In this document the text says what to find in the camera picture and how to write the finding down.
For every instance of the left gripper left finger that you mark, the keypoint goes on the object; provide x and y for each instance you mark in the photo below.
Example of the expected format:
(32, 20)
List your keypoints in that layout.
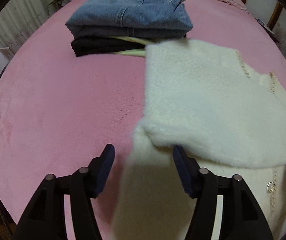
(44, 215)

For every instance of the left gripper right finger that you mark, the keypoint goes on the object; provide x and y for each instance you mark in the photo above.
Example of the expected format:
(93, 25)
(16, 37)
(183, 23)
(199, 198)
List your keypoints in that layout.
(242, 217)

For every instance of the white fluffy cardigan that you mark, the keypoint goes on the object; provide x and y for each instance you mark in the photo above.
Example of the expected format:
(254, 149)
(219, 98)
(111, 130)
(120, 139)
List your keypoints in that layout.
(225, 114)

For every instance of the pink bed sheet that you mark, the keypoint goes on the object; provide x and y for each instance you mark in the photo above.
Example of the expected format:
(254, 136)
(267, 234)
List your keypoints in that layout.
(57, 111)

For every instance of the wooden nightstand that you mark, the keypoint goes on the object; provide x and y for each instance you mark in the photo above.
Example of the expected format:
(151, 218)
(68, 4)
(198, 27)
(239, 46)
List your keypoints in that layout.
(267, 29)

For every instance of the folded black garment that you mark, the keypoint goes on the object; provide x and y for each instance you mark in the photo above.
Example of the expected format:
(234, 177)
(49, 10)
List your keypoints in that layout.
(125, 45)

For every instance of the white curtain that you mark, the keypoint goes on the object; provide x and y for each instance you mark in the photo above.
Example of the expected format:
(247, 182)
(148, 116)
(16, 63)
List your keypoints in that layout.
(19, 19)

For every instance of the folded blue jeans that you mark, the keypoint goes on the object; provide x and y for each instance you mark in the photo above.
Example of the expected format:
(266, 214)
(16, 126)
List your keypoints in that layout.
(134, 18)

